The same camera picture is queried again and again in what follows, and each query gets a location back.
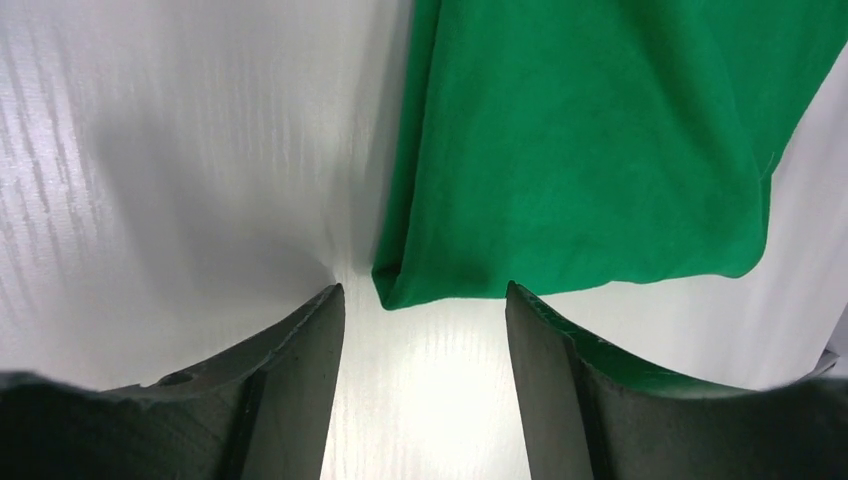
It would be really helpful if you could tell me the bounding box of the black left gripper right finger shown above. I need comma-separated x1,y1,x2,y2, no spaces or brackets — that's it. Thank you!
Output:
505,283,847,479

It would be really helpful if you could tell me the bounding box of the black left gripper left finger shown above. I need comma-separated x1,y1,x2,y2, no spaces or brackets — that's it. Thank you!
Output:
1,284,345,479

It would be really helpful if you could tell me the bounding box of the green t-shirt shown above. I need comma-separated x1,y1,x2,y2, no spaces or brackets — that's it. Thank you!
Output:
372,1,847,310

